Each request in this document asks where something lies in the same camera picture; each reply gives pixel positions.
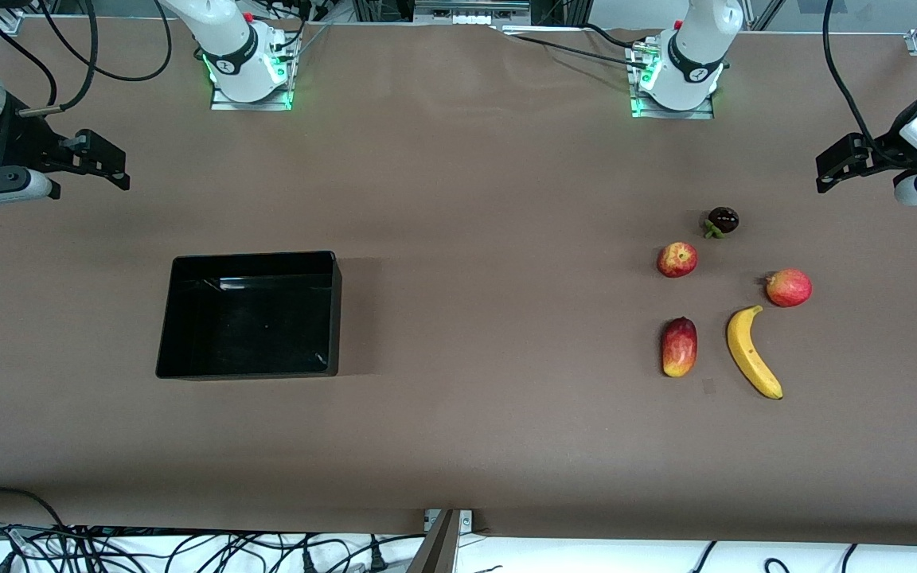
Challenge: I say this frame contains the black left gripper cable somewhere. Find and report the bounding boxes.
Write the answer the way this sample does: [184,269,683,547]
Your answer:
[822,0,917,168]

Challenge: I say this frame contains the dark grey beam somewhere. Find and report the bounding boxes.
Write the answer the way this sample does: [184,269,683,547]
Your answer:
[407,509,461,573]

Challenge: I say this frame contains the grey socket strip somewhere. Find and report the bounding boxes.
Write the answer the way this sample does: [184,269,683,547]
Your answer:
[413,0,533,26]

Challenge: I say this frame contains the table cover sheet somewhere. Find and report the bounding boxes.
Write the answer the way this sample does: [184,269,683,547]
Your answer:
[0,16,917,550]

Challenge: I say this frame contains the red apple with yellow patch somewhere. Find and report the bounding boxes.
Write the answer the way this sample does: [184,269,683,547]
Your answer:
[657,242,699,279]

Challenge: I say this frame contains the dark purple mangosteen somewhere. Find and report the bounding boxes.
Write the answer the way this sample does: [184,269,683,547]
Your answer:
[703,206,740,240]

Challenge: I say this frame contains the black cable to base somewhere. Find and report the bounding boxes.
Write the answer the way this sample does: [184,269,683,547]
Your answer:
[505,32,650,71]
[576,22,638,49]

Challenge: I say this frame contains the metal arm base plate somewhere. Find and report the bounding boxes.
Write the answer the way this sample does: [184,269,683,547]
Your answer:
[210,32,297,111]
[630,36,716,120]

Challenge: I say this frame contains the small metal bracket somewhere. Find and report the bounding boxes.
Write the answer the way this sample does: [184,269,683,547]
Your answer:
[424,509,474,532]

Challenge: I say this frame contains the yellow banana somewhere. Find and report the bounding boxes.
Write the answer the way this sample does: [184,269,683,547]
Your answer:
[726,305,784,400]

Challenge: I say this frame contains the black plastic box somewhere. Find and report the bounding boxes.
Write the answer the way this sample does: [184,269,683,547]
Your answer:
[155,251,343,380]

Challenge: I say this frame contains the red yellow mango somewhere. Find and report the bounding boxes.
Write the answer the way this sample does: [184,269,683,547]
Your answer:
[661,316,699,378]

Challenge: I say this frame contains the round red pink apple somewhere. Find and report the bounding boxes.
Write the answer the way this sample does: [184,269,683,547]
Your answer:
[765,268,814,308]

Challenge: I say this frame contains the black looping cable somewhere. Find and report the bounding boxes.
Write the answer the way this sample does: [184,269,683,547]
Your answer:
[37,0,174,83]

